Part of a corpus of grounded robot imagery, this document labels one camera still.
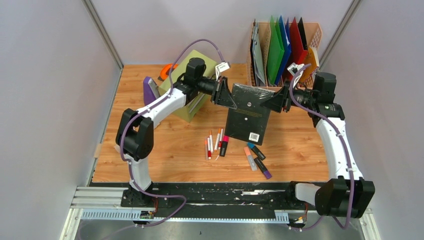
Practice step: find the grey thin marker pen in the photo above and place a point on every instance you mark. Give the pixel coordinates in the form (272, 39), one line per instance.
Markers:
(206, 148)

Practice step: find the purple stapler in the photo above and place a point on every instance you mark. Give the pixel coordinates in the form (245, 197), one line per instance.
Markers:
(150, 90)

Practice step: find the yellow book in rack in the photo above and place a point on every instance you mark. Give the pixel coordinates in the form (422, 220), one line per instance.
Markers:
(311, 58)

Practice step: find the orange grey highlighter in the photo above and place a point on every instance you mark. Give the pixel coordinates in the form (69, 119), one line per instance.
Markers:
(250, 158)

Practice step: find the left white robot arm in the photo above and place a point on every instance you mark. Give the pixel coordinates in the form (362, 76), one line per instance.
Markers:
(135, 135)

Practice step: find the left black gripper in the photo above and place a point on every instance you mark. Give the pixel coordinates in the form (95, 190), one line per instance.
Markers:
(221, 94)

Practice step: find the green drawer cabinet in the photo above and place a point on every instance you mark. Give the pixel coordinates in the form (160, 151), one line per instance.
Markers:
(188, 111)

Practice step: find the blue capped black marker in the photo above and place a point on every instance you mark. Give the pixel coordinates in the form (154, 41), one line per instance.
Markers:
(256, 150)

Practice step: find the pink capped black highlighter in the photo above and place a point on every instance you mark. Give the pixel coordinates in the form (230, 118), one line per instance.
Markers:
(224, 146)

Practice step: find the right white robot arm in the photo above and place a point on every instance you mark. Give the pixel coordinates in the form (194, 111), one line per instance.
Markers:
(338, 155)

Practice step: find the pink cylindrical tube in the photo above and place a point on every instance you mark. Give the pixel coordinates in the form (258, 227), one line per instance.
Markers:
(117, 148)

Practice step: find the orange tipped white pen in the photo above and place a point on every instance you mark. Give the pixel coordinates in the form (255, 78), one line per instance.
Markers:
(211, 146)

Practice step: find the black paperback book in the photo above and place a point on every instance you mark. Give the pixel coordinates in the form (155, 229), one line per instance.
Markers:
(248, 122)

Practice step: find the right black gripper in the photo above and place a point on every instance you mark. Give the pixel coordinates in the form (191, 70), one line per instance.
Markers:
(279, 100)

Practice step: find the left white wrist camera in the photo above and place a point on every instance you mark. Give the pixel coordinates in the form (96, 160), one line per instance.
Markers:
(220, 68)

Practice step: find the red plastic folder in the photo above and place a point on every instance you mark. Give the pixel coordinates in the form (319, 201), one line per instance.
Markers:
(299, 47)

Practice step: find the black mounting base rail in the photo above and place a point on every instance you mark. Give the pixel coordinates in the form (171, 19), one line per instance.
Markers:
(258, 202)

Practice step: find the orange tape dispenser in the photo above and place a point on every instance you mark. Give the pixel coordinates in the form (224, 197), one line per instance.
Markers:
(164, 73)

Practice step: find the orange white marker pen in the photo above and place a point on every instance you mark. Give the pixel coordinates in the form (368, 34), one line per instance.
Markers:
(217, 140)

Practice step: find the grey clipboard with papers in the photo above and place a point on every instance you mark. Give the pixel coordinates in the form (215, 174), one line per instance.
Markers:
(256, 57)

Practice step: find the purple highlighter marker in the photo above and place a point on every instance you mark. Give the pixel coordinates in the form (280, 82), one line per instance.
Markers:
(262, 168)

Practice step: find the blue plastic folder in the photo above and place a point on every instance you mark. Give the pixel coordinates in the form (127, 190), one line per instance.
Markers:
(286, 48)

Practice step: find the red white marker pen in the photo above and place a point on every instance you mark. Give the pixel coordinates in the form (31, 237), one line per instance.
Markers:
(209, 153)

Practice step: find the green plastic folder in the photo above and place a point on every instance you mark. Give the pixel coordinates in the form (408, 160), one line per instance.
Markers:
(275, 51)

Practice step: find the red tipped white pen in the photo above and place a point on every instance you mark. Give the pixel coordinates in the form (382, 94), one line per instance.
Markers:
(221, 137)

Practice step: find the pink file organizer rack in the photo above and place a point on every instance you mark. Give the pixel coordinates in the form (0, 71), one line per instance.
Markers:
(313, 34)

